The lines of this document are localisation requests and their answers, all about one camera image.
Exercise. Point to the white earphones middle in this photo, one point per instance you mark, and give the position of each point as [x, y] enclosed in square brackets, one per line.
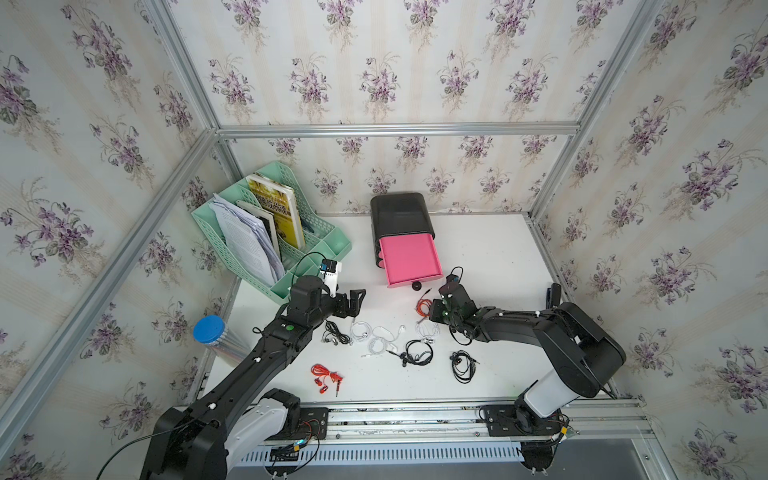
[382, 341]

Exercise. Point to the green plastic file organizer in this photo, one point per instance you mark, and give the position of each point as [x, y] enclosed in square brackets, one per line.
[322, 238]

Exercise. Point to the pink top drawer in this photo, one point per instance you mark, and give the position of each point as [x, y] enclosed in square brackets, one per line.
[409, 258]

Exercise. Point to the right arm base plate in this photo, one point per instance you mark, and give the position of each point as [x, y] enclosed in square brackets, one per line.
[518, 420]

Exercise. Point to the white earphones left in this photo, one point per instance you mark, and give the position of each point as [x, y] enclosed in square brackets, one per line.
[360, 331]

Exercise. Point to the white paper stack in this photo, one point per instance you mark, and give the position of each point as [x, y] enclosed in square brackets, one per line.
[249, 240]

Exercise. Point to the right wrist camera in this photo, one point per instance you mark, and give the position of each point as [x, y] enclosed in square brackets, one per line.
[455, 275]

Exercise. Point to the aluminium front rail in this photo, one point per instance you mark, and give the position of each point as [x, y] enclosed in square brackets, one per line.
[467, 420]

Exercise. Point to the black stapler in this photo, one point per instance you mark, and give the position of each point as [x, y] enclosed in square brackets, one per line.
[553, 296]

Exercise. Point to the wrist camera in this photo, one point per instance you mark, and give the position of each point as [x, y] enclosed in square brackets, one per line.
[455, 275]
[329, 272]

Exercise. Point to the red earphones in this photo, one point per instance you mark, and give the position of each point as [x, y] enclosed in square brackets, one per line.
[325, 379]
[423, 305]

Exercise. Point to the white earphones right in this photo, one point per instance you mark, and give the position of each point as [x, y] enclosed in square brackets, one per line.
[427, 331]

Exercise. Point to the black earphones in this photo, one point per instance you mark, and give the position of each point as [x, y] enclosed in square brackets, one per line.
[416, 352]
[464, 366]
[333, 335]

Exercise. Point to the blue lid plastic jar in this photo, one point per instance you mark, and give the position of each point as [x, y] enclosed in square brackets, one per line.
[213, 333]

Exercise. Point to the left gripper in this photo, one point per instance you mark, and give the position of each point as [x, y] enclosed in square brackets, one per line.
[354, 308]

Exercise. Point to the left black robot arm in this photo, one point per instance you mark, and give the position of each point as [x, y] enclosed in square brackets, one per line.
[212, 435]

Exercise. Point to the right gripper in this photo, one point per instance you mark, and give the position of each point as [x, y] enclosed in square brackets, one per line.
[433, 310]

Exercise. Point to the yellow book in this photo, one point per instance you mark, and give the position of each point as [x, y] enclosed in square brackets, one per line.
[280, 200]

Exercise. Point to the black earphones middle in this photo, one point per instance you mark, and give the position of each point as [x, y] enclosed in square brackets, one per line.
[416, 352]

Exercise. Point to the black earphones left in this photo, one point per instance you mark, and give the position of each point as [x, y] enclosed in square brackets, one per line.
[333, 335]

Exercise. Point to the white earphones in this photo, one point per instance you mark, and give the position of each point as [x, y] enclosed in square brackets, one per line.
[382, 341]
[360, 331]
[427, 331]

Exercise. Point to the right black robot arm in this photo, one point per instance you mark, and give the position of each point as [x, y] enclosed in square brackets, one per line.
[583, 356]

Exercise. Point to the black earphones right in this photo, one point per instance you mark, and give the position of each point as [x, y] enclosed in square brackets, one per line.
[464, 366]

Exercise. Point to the black pink drawer cabinet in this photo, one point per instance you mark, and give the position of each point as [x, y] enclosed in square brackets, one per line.
[396, 214]

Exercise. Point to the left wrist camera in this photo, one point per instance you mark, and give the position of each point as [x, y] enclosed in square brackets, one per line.
[329, 272]

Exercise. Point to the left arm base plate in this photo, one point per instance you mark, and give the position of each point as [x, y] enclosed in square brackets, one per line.
[302, 424]

